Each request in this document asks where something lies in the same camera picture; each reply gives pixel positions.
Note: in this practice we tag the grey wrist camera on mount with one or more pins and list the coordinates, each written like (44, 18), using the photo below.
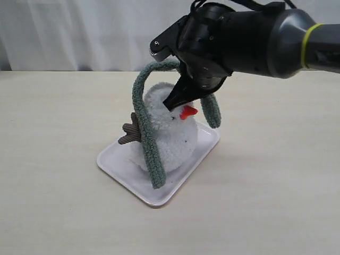
(165, 44)

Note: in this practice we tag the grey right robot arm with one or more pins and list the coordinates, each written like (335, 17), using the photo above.
(300, 43)

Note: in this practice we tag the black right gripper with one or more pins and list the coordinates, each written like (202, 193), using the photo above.
(216, 42)

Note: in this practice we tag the white backdrop curtain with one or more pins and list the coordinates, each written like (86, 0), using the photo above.
(82, 35)

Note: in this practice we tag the white plush snowman toy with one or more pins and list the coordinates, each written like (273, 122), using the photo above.
(176, 132)

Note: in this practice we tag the white rectangular tray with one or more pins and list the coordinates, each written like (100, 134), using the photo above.
(116, 161)

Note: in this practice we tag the green knitted scarf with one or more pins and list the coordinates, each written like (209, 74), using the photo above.
(143, 135)

